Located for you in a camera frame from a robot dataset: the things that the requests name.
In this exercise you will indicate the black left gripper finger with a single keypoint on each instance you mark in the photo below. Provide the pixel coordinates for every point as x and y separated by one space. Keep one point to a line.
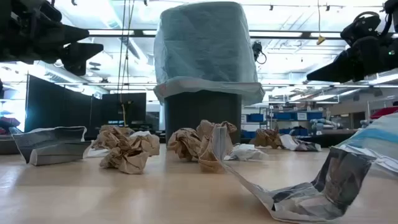
74 33
77 56

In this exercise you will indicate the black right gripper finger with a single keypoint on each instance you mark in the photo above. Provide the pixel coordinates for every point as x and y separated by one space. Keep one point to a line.
335 70

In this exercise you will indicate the clear blue-rimmed trash bag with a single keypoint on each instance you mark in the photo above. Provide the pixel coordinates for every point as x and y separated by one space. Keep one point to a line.
373 137

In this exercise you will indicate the white and silver wrapper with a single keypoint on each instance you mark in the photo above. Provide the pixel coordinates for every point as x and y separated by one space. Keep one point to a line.
298 144

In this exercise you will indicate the brown paper ball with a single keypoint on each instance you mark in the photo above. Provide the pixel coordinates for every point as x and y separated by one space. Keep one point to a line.
186 143
127 155
267 138

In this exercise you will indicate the white paper napkin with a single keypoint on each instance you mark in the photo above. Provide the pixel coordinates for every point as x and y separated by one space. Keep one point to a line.
96 152

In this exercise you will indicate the long newspaper strip foreground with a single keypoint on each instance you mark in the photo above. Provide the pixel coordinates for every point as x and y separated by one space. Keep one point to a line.
339 180

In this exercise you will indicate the white plastic wrapper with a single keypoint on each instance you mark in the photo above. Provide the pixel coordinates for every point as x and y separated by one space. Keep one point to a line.
245 152

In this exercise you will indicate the blue plastic trash bag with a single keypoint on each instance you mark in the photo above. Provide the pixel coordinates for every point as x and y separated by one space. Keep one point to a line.
205 46

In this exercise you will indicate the dark grey trash bin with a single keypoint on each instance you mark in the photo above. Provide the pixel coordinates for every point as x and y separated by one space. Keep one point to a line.
202 118

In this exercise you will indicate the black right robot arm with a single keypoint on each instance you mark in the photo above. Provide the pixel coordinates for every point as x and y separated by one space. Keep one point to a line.
392 6

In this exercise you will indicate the pale grey robot arm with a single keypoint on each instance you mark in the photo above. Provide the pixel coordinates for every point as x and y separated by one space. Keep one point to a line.
323 123

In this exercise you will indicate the black partition panel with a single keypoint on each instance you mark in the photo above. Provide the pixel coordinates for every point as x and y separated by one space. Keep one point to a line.
56 105

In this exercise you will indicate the red plastic cover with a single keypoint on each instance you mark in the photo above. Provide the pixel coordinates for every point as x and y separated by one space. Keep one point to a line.
385 112

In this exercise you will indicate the dark workbench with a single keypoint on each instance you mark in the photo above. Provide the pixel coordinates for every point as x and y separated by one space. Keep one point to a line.
335 138

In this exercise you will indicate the blue storage bin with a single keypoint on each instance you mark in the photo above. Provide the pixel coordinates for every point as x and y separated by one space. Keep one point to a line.
255 117
283 116

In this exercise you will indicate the black monitor screen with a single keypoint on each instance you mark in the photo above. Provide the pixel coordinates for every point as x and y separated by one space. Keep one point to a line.
133 105

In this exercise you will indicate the white column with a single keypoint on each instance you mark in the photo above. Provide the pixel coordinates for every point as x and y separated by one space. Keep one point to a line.
161 118

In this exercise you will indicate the black hanging camera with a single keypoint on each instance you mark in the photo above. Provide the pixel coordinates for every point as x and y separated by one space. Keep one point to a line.
256 48

